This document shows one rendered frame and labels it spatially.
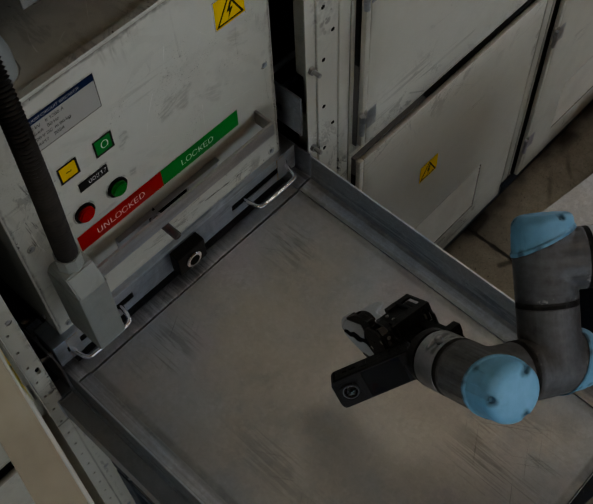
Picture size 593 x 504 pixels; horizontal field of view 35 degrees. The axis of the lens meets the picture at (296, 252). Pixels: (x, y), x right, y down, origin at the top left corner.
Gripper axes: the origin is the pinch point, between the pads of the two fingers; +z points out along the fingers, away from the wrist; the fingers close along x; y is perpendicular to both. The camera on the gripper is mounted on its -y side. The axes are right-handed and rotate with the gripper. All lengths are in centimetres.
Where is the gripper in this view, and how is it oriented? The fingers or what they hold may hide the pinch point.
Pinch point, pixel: (344, 327)
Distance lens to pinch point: 134.3
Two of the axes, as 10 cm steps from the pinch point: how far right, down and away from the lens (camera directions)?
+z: -4.4, -1.7, 8.8
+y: 8.0, -5.2, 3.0
